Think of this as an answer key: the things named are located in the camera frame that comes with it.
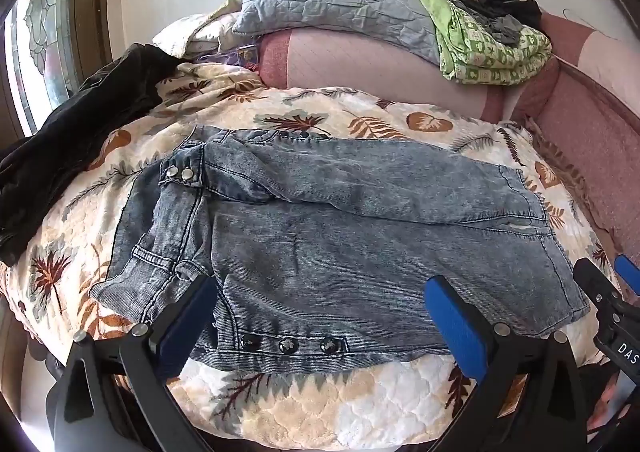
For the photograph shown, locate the grey cloth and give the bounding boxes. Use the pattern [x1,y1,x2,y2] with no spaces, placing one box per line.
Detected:
[470,12,523,45]

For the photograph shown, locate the black garment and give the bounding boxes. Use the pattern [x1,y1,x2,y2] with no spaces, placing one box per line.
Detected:
[0,44,183,267]

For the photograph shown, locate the cream white cloth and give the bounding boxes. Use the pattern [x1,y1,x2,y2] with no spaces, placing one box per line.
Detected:
[152,0,246,60]

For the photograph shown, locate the pink sofa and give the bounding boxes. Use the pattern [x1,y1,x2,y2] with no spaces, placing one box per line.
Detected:
[257,12,640,263]

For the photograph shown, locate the leaf print fleece blanket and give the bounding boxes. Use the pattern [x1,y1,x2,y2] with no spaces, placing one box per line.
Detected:
[0,62,622,452]

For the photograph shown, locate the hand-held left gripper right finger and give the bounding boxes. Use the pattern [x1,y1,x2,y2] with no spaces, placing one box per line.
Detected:
[424,276,601,452]

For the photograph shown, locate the green patterned cloth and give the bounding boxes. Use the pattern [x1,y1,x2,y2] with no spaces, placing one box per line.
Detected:
[407,0,553,85]

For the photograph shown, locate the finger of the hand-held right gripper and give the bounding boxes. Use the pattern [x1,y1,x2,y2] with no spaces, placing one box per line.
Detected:
[614,254,640,295]
[573,258,623,317]

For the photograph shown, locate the blue denim pants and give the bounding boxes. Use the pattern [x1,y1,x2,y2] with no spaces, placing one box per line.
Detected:
[92,126,592,375]

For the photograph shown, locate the stained glass window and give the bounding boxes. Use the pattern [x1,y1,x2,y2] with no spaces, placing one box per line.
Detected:
[5,0,112,137]

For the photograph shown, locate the purple packet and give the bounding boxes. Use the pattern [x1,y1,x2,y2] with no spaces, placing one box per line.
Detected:
[195,44,261,73]

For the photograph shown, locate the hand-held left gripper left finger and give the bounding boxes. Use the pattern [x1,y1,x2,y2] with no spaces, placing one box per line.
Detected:
[45,274,221,452]

